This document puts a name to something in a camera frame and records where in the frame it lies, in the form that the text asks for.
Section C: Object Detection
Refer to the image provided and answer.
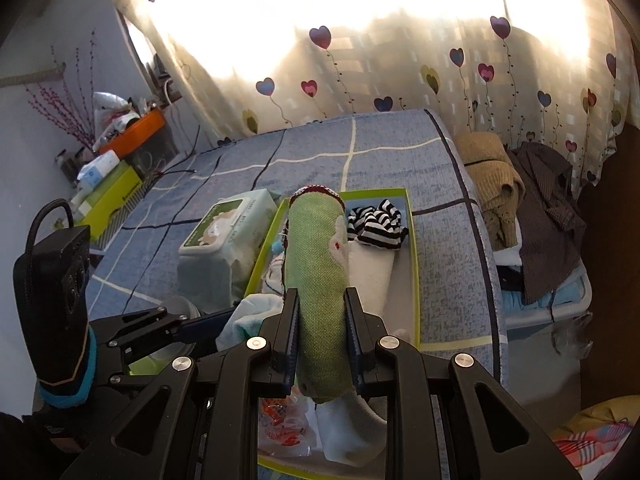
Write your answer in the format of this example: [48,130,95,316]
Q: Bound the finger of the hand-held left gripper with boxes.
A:
[90,306,239,367]

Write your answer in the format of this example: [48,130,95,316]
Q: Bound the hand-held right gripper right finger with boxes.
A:
[344,286,583,480]

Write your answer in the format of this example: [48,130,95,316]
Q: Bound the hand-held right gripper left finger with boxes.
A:
[60,287,302,480]

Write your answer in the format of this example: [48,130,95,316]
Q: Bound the light blue white sock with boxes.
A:
[217,294,287,357]

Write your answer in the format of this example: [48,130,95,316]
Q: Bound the green sock with animal print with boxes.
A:
[282,185,357,405]

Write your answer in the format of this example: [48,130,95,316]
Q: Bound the lime-green box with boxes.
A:
[242,187,423,480]

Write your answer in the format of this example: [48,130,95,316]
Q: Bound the large black white striped sock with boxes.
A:
[357,199,410,252]

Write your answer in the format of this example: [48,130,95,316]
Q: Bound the small black white striped sock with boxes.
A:
[346,205,381,243]

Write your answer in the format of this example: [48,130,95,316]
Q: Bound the red snack wrapper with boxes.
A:
[257,397,321,456]

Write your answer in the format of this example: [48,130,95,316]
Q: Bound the striped shallow box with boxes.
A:
[90,175,156,251]

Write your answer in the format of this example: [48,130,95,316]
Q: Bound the wet wipes pack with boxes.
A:
[177,189,278,311]

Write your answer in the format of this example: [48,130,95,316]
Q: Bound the green cardboard box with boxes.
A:
[80,167,143,228]

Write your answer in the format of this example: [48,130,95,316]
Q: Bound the blue checked bedsheet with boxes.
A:
[87,107,511,480]

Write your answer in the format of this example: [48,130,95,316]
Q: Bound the dark glass jar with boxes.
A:
[55,150,76,186]

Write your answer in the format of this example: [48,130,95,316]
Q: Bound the tissue box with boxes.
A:
[77,150,121,186]

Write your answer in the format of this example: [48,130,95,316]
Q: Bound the dried red flower branches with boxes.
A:
[25,30,101,148]

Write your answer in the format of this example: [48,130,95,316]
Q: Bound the light blue padded chair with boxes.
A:
[492,250,593,326]

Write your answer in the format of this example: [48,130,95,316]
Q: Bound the orange tray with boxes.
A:
[97,109,166,156]

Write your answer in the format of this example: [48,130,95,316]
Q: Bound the white plastic bag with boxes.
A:
[92,91,141,136]

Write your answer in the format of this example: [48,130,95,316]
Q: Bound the tan sweater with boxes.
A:
[452,132,526,251]

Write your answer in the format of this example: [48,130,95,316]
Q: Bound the clear plastic bag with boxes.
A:
[552,317,596,361]

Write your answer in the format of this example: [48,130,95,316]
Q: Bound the dark brown shirt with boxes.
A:
[507,141,588,306]

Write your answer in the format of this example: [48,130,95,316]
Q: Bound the colourful plaid quilt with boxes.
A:
[550,394,638,468]

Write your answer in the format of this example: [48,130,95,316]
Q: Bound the wooden wardrobe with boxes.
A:
[575,120,640,411]

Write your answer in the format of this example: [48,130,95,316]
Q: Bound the heart-print curtain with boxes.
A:
[102,0,631,201]

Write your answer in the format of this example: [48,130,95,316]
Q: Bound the black camera cable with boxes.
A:
[24,199,73,256]

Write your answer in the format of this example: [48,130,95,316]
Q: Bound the white cable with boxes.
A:
[161,77,183,111]

